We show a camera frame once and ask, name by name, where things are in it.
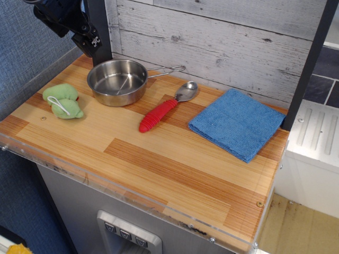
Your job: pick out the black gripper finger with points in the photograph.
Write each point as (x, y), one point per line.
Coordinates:
(88, 46)

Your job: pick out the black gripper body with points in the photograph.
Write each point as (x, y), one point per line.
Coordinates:
(64, 16)

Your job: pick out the blue cloth napkin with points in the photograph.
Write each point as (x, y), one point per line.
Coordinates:
(238, 124)

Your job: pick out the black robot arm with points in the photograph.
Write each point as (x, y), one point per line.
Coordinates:
(63, 16)

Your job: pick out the yellow object at corner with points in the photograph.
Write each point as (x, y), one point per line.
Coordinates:
(18, 249)

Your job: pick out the stainless steel pot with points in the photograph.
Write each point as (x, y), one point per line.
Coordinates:
(122, 82)

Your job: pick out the green plush toy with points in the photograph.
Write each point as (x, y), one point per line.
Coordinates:
(63, 101)

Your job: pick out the clear acrylic table edge guard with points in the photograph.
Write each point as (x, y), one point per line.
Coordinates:
(184, 179)

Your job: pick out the silver control panel with buttons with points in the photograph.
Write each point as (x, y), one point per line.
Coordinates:
(120, 236)

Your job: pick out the dark left vertical post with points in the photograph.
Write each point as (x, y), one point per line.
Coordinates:
(96, 11)

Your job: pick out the dark vertical post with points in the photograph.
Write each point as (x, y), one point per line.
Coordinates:
(314, 52)
(96, 11)

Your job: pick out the red handled metal spoon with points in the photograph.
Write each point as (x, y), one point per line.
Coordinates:
(185, 93)

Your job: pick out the dark right vertical post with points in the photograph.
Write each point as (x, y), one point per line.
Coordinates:
(314, 52)

